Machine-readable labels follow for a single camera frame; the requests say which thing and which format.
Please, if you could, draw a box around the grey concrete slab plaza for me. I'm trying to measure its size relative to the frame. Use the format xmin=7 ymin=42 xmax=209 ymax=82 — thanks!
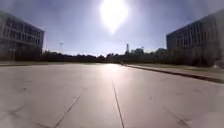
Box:
xmin=0 ymin=62 xmax=224 ymax=128

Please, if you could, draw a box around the dark kerb strip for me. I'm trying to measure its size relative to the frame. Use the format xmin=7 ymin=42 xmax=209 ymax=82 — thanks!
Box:
xmin=122 ymin=63 xmax=224 ymax=84

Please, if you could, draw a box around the tall light mast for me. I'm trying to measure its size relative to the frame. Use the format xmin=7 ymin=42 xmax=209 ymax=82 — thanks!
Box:
xmin=59 ymin=41 xmax=65 ymax=54

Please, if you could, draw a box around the raised pavement beside kerb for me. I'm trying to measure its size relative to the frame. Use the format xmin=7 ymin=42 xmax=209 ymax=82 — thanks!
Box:
xmin=128 ymin=63 xmax=224 ymax=81

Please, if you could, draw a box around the row of dark trees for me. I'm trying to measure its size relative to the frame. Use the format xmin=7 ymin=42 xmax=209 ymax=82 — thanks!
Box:
xmin=33 ymin=47 xmax=224 ymax=67

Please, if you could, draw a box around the dark multi-storey building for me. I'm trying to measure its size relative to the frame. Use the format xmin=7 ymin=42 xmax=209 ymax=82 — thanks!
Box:
xmin=165 ymin=9 xmax=224 ymax=66

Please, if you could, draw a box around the glass-fronted grey building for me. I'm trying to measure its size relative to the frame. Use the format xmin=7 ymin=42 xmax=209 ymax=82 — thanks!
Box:
xmin=0 ymin=10 xmax=46 ymax=62

